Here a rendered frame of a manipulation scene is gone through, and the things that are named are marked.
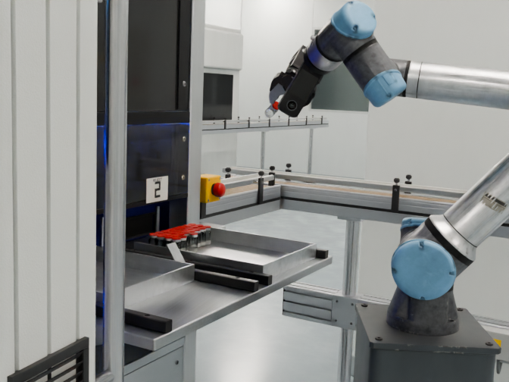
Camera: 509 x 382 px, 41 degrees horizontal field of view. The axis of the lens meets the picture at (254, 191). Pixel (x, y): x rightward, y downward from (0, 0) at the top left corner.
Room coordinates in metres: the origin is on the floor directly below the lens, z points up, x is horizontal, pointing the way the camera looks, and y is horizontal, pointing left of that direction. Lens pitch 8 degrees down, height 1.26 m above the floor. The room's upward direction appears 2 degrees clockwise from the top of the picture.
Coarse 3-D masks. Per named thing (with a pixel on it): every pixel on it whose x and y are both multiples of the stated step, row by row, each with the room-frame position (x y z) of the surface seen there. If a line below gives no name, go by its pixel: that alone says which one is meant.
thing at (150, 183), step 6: (150, 180) 1.64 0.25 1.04; (156, 180) 1.66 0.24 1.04; (162, 180) 1.68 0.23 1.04; (150, 186) 1.64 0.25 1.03; (156, 186) 1.66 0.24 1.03; (162, 186) 1.68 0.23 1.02; (150, 192) 1.64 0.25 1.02; (156, 192) 1.66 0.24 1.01; (162, 192) 1.68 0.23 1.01; (150, 198) 1.64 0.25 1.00; (156, 198) 1.66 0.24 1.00; (162, 198) 1.68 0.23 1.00
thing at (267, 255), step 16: (224, 240) 1.72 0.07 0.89; (240, 240) 1.70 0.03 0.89; (256, 240) 1.67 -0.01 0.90; (272, 240) 1.65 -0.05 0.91; (288, 240) 1.63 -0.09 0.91; (192, 256) 1.46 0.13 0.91; (208, 256) 1.44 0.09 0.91; (224, 256) 1.57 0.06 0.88; (240, 256) 1.57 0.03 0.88; (256, 256) 1.58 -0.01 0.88; (272, 256) 1.59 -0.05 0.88; (288, 256) 1.47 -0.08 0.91; (304, 256) 1.54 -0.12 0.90; (272, 272) 1.41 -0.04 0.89
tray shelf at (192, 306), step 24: (144, 240) 1.71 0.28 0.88; (312, 264) 1.54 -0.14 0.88; (192, 288) 1.30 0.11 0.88; (216, 288) 1.31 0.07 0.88; (264, 288) 1.33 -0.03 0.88; (144, 312) 1.15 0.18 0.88; (168, 312) 1.15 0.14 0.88; (192, 312) 1.16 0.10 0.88; (216, 312) 1.17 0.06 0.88; (144, 336) 1.03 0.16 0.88; (168, 336) 1.05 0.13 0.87
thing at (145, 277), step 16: (96, 256) 1.48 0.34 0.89; (128, 256) 1.44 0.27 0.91; (144, 256) 1.42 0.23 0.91; (96, 272) 1.38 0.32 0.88; (128, 272) 1.39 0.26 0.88; (144, 272) 1.40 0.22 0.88; (160, 272) 1.39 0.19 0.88; (176, 272) 1.30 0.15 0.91; (192, 272) 1.35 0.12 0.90; (96, 288) 1.27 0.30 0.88; (128, 288) 1.18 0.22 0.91; (144, 288) 1.22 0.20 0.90; (160, 288) 1.26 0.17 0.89; (128, 304) 1.18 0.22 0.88
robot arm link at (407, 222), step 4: (404, 220) 1.40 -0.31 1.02; (408, 220) 1.39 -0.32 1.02; (412, 220) 1.38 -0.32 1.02; (416, 220) 1.37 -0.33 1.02; (420, 220) 1.37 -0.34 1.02; (424, 220) 1.36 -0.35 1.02; (404, 224) 1.39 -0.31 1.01; (408, 224) 1.38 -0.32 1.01; (412, 224) 1.37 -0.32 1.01; (416, 224) 1.37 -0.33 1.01; (400, 228) 1.42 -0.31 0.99; (404, 228) 1.39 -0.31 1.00; (408, 228) 1.38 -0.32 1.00; (412, 228) 1.37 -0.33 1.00; (416, 228) 1.37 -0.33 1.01; (404, 232) 1.39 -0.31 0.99; (408, 232) 1.37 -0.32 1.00; (400, 240) 1.41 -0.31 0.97
